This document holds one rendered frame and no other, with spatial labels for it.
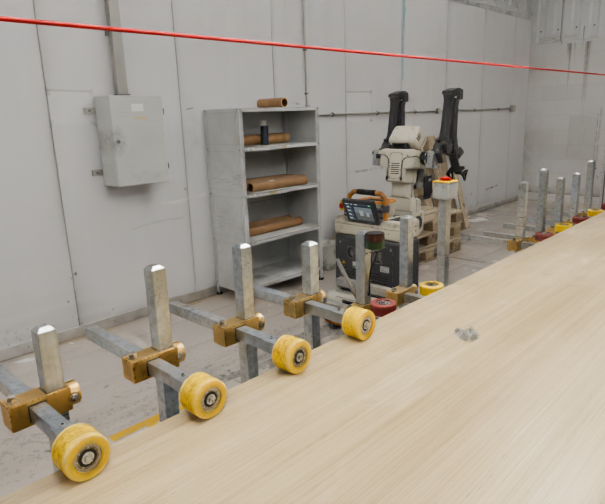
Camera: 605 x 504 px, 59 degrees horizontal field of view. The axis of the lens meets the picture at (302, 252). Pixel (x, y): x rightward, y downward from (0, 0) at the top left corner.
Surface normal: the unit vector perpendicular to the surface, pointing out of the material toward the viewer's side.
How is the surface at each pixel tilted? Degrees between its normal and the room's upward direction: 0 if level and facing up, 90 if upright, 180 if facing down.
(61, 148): 90
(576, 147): 90
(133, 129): 90
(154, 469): 0
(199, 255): 90
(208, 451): 0
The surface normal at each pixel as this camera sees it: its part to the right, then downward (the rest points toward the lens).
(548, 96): -0.69, 0.20
